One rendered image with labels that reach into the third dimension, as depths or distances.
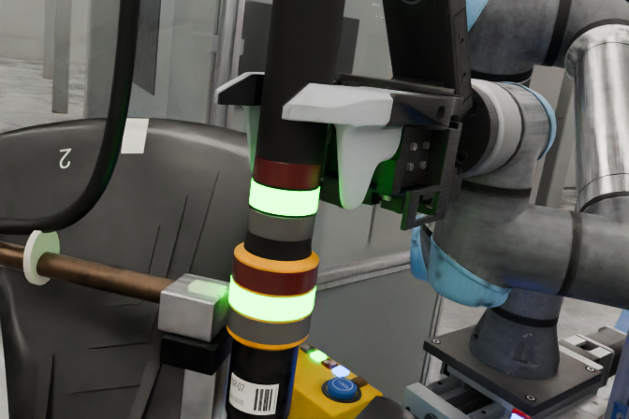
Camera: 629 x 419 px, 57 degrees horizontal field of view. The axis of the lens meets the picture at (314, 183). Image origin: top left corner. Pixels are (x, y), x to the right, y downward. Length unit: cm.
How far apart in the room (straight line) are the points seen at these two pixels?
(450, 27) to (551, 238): 22
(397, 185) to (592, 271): 24
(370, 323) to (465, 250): 113
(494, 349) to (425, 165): 73
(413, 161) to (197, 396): 18
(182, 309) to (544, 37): 61
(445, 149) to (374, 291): 125
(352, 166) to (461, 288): 27
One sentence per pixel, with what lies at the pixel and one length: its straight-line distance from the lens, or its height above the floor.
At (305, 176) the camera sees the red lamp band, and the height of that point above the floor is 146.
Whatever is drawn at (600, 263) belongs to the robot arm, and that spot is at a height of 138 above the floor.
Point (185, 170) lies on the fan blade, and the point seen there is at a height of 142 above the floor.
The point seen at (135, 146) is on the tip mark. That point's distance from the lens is 45.
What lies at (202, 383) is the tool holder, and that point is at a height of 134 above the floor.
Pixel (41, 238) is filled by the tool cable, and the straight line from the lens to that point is 35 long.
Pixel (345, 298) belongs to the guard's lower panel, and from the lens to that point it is 150.
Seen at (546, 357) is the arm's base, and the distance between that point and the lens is 107.
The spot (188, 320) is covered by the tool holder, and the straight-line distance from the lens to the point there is 31.
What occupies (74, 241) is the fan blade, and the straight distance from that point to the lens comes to 43.
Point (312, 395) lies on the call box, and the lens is 82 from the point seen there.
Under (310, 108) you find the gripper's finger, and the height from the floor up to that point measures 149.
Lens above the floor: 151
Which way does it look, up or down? 13 degrees down
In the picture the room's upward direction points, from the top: 8 degrees clockwise
